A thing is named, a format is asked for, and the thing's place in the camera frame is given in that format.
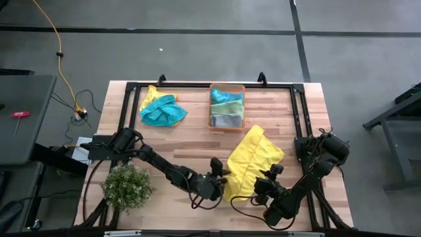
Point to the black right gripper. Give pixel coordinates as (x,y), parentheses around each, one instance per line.
(266,187)

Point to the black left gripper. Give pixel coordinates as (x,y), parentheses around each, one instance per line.
(207,187)

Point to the yellow microfiber towel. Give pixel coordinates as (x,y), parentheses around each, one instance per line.
(253,158)
(151,93)

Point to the orange translucent plastic tray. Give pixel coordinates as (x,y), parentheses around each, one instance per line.
(227,129)

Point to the grey microfiber towel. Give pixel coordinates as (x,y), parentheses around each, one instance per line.
(225,120)

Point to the green microfiber towel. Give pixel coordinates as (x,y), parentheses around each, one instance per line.
(228,108)

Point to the blue microfiber towel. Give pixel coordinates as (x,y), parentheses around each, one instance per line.
(162,113)
(225,96)

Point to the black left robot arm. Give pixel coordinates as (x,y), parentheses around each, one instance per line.
(158,161)

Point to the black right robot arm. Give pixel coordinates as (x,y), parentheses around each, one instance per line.
(306,184)

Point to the small artificial green plant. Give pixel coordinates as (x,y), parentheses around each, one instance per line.
(126,189)

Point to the dark grey metal stand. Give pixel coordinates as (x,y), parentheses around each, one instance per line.
(399,153)

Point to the white box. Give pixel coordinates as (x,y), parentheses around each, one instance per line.
(79,154)

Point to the black side shelf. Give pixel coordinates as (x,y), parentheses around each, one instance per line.
(52,158)

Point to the grey side table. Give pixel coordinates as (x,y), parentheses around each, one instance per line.
(29,138)

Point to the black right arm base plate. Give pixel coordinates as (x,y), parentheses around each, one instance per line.
(299,148)

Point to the silver metal bracket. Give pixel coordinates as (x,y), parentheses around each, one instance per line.
(306,234)
(121,233)

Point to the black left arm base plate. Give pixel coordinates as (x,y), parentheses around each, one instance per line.
(98,153)

